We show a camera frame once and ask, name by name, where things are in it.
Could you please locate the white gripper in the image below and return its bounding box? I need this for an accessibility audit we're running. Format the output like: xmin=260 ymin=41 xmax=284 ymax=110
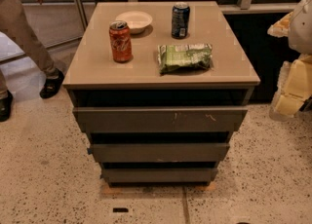
xmin=267 ymin=13 xmax=312 ymax=115

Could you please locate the grey drawer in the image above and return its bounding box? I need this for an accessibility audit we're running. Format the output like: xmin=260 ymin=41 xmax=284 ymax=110
xmin=90 ymin=143 xmax=229 ymax=163
xmin=101 ymin=168 xmax=217 ymax=184
xmin=73 ymin=106 xmax=247 ymax=132

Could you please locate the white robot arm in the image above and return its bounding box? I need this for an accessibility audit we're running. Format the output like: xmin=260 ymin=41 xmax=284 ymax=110
xmin=267 ymin=0 xmax=312 ymax=121

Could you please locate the grey drawer cabinet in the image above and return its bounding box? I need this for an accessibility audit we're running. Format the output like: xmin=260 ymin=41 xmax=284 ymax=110
xmin=62 ymin=1 xmax=261 ymax=188

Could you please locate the grey top drawer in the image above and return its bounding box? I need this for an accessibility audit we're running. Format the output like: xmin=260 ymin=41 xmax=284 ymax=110
xmin=73 ymin=106 xmax=247 ymax=132

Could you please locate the grey bottom drawer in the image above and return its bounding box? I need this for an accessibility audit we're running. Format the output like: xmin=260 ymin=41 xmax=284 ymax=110
xmin=101 ymin=168 xmax=217 ymax=184

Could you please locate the green chip bag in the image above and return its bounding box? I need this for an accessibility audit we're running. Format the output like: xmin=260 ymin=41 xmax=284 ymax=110
xmin=157 ymin=43 xmax=213 ymax=74

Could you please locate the blue soda can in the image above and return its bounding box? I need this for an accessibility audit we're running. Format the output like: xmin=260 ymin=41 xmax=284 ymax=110
xmin=172 ymin=2 xmax=190 ymax=39

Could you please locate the white paper bowl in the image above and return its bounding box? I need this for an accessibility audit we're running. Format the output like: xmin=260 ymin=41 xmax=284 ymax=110
xmin=116 ymin=11 xmax=153 ymax=34

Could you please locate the red cola can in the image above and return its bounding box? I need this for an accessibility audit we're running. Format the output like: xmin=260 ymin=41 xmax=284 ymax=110
xmin=109 ymin=20 xmax=133 ymax=62

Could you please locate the blue tape piece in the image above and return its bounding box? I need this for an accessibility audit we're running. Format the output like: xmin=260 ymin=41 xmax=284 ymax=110
xmin=87 ymin=148 xmax=92 ymax=155

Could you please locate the walking person in khakis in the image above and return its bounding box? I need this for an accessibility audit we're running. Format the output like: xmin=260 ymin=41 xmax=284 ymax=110
xmin=0 ymin=0 xmax=64 ymax=122

